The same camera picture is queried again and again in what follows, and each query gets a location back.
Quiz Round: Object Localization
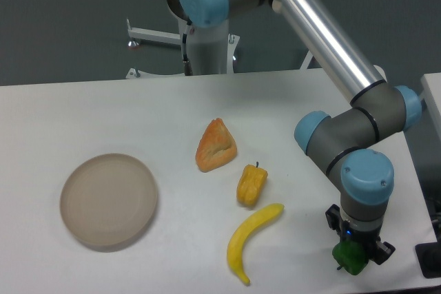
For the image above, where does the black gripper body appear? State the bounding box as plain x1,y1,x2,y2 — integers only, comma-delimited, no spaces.
338,211,385,250

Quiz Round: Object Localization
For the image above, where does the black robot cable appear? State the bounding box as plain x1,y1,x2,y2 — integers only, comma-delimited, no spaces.
181,20,194,76

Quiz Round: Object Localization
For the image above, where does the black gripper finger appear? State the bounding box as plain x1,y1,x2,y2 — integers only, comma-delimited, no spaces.
325,204,341,233
368,239,396,265

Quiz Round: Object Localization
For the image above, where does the black device at table edge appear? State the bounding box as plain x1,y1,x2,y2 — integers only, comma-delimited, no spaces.
415,242,440,279

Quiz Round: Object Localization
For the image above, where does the orange toy bread slice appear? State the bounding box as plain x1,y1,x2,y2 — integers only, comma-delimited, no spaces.
195,118,238,172

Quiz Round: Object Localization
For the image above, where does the yellow toy banana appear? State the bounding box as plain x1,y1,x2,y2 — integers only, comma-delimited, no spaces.
226,203,285,286

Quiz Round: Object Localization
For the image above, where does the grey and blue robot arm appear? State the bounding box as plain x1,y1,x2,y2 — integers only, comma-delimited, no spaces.
167,0,422,267

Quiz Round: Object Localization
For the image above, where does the green toy pepper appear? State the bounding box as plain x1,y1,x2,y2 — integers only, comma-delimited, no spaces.
332,240,369,275

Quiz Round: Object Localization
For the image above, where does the orange toy pepper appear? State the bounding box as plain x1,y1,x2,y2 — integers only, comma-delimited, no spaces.
236,162,268,207

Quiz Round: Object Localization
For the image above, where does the beige round plate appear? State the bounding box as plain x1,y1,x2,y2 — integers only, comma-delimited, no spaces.
59,153,158,252

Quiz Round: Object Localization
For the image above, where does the white side table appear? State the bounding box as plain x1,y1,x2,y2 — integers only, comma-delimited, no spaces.
396,72,440,138

